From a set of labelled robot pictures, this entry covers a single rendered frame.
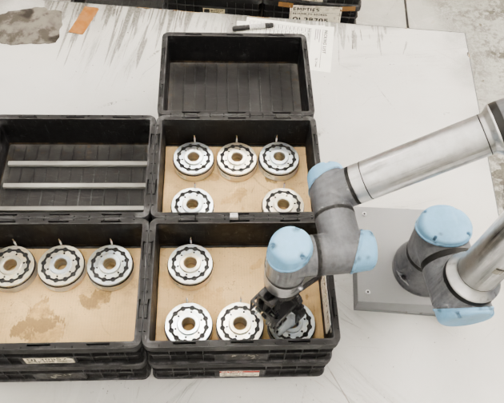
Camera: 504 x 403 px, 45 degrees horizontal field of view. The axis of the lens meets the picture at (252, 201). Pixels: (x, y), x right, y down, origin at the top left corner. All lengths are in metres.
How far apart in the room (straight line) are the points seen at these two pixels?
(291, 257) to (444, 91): 1.15
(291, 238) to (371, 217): 0.61
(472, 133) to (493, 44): 2.31
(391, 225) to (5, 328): 0.96
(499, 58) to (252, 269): 2.20
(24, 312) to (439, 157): 0.93
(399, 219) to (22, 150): 0.99
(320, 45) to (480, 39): 1.46
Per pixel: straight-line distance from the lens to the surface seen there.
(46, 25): 2.18
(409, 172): 1.11
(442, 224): 1.38
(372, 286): 1.53
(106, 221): 1.41
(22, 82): 2.03
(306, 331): 1.35
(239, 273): 1.42
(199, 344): 1.25
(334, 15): 2.63
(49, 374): 1.47
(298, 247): 1.04
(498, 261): 1.20
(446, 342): 1.59
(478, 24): 3.48
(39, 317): 1.43
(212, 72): 1.79
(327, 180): 1.14
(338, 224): 1.09
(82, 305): 1.42
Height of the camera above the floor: 2.11
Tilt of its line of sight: 57 degrees down
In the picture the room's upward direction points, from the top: 5 degrees clockwise
